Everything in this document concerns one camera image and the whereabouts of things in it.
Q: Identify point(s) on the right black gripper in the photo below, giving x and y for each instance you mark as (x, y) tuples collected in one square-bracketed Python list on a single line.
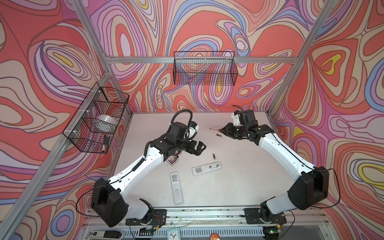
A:
[(227, 131)]

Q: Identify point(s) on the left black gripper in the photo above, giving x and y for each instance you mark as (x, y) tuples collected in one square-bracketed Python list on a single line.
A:
[(191, 148)]

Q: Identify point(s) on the white remote with batteries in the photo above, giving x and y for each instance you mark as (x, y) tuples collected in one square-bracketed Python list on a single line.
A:
[(206, 168)]

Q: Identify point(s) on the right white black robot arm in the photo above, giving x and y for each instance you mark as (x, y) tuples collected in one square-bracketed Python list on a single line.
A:
[(311, 183)]

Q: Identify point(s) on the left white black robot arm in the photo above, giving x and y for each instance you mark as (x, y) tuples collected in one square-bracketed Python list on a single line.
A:
[(110, 197)]

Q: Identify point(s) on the purple card box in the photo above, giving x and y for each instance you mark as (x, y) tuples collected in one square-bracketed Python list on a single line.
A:
[(172, 160)]

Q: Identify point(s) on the small white clock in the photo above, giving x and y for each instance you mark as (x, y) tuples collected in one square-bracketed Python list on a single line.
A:
[(174, 234)]

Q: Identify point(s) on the white tape roll in basket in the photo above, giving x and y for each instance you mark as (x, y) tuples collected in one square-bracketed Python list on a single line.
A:
[(105, 124)]

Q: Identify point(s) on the black wire basket on back wall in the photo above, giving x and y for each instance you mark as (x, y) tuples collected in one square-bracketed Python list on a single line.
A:
[(207, 68)]

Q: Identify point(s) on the black wire basket on wall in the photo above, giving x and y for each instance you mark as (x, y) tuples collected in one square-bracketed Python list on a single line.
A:
[(207, 68), (99, 101)]

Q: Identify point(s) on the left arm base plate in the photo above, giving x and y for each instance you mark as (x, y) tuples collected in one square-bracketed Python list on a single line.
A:
[(154, 218)]

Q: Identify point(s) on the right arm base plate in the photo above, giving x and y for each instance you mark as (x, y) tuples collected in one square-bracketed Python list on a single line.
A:
[(263, 216)]

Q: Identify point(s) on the black wire basket on left wall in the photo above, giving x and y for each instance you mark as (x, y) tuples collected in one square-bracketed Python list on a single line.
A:
[(99, 101)]

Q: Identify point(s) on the black white device on rail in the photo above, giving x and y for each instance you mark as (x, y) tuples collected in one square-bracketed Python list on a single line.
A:
[(105, 235)]

